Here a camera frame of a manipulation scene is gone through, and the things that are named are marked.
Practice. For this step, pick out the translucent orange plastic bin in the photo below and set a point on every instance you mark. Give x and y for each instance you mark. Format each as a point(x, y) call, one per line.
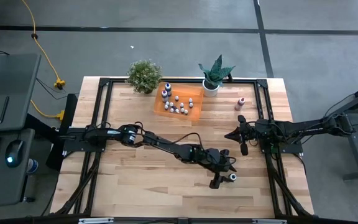
point(194, 93)

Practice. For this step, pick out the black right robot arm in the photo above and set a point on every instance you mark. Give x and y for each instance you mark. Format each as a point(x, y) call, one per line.
point(306, 129)

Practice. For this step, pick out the black pen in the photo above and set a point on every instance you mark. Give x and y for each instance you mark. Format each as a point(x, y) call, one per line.
point(4, 109)

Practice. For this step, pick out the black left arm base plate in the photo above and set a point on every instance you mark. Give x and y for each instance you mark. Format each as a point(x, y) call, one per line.
point(79, 146)

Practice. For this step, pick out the black metal table frame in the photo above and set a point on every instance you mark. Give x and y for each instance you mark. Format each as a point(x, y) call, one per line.
point(247, 81)

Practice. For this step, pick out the white plant pot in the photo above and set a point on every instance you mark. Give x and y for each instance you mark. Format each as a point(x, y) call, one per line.
point(210, 91)

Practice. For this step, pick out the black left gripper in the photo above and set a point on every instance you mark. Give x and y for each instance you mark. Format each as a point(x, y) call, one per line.
point(213, 160)

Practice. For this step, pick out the snake plant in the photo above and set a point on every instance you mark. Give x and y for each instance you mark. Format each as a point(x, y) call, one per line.
point(216, 73)

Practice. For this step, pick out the dark grey desk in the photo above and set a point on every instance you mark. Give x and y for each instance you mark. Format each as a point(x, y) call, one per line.
point(8, 87)

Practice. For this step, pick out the large bottle purple tip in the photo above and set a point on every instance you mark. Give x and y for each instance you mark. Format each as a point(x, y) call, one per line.
point(164, 95)

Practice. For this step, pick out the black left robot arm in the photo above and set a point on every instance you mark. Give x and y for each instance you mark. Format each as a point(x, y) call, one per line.
point(166, 147)

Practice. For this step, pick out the black computer mouse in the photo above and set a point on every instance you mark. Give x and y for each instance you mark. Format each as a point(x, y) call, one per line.
point(13, 153)

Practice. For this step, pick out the blue white water bottle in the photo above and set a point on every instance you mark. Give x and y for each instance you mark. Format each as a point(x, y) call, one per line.
point(32, 165)

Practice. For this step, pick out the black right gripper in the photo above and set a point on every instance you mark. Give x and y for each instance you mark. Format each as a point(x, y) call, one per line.
point(253, 133)

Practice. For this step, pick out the pink squeeze bottle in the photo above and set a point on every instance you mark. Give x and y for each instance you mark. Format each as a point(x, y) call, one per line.
point(240, 103)

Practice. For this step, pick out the bushy green plant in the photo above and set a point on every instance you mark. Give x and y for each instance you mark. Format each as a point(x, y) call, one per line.
point(144, 76)

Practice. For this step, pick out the silver metal bracket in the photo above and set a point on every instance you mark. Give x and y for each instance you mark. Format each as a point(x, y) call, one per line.
point(95, 221)
point(269, 221)

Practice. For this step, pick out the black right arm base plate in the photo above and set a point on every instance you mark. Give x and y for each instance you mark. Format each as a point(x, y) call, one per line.
point(286, 148)

